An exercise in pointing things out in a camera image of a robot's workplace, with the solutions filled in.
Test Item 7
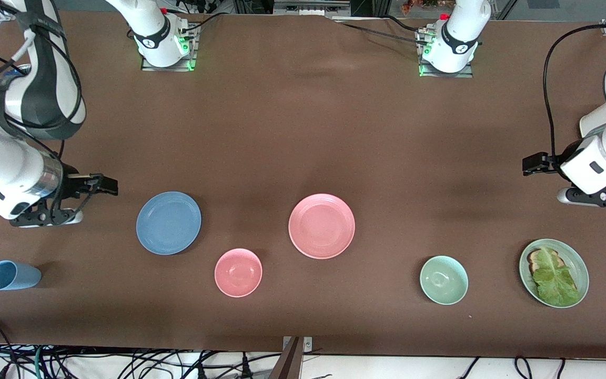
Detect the blue shallow plate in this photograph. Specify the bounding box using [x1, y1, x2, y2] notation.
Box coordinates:
[136, 191, 202, 256]

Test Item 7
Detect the pink shallow plate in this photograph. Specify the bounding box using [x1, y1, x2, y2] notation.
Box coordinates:
[288, 194, 356, 260]

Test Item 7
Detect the toasted bread slice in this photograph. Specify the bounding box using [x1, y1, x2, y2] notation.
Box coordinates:
[527, 248, 565, 277]

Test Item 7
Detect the green shallow plate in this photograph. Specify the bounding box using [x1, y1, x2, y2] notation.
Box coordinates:
[519, 238, 590, 309]

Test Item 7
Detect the blue plastic cup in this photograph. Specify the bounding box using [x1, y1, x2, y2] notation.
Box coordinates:
[0, 260, 42, 291]

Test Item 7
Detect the green lettuce leaf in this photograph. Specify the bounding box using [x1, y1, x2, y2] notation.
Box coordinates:
[532, 247, 581, 307]

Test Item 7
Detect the green deep bowl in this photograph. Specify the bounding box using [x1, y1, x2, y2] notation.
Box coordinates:
[420, 255, 469, 305]

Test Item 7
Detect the pink deep bowl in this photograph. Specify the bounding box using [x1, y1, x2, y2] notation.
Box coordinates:
[214, 248, 263, 298]

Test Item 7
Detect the brown table cloth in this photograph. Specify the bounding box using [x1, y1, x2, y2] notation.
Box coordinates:
[0, 9, 606, 358]

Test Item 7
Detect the orange background object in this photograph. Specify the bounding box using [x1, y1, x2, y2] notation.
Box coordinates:
[402, 0, 443, 14]

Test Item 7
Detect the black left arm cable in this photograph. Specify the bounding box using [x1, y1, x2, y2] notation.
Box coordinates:
[543, 24, 606, 158]

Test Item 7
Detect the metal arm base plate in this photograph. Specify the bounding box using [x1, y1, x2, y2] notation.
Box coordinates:
[418, 29, 474, 78]
[141, 24, 198, 72]

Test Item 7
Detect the black base cable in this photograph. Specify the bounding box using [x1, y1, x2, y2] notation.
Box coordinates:
[179, 11, 227, 40]
[335, 15, 432, 48]

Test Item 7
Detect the dark camera mount bar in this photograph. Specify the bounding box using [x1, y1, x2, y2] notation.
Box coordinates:
[269, 337, 304, 379]

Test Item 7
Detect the metal mount bracket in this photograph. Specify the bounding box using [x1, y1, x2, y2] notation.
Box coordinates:
[282, 336, 313, 352]

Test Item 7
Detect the aluminium frame rail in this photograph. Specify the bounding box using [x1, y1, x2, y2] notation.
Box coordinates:
[273, 0, 352, 17]

